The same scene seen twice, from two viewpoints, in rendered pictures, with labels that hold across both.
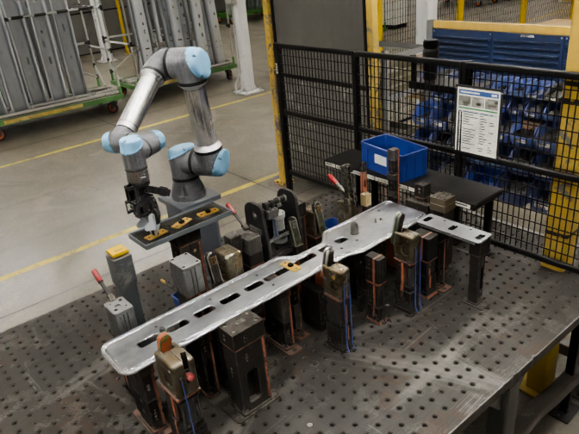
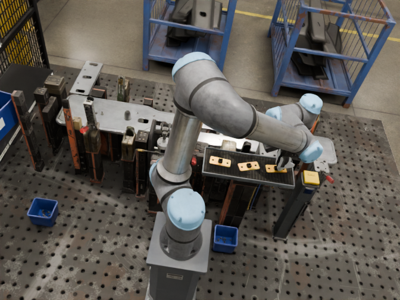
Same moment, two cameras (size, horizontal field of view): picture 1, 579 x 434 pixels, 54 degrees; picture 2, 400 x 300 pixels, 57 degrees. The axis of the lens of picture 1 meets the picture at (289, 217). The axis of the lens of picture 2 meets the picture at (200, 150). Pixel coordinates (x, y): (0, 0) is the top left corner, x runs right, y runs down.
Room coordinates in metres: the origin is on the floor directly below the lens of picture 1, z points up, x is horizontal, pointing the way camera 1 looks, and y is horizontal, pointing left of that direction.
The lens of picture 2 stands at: (2.81, 0.81, 2.27)
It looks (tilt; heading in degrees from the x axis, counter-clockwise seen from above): 47 degrees down; 216
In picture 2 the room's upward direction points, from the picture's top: 11 degrees clockwise
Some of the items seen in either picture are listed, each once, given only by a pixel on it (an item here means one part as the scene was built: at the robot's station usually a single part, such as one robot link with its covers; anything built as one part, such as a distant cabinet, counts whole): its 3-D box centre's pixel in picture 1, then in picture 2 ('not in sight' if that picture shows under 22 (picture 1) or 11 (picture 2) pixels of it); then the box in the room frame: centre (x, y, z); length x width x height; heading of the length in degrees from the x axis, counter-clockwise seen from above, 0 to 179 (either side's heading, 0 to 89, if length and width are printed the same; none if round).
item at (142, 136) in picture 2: (299, 246); (141, 166); (2.08, -0.03, 0.91); 0.07 x 0.05 x 0.42; 39
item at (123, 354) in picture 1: (288, 269); (199, 128); (1.76, 0.02, 1.00); 1.38 x 0.22 x 0.02; 129
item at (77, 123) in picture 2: (366, 231); (80, 146); (2.21, -0.34, 0.88); 0.04 x 0.04 x 0.36; 39
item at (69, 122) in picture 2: (364, 213); (72, 140); (2.25, -0.33, 0.95); 0.03 x 0.01 x 0.50; 129
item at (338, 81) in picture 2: not in sight; (319, 30); (-0.69, -0.52, 0.47); 1.20 x 0.80 x 0.95; 39
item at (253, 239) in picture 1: (254, 276); (195, 174); (1.91, 0.16, 0.89); 0.13 x 0.11 x 0.38; 39
